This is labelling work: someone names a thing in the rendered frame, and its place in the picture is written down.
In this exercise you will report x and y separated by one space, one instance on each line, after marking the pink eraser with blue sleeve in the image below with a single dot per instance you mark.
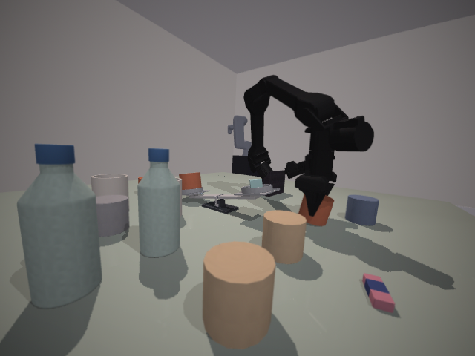
378 293

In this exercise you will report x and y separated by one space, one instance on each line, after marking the tan cylinder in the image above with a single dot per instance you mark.
238 283
283 235

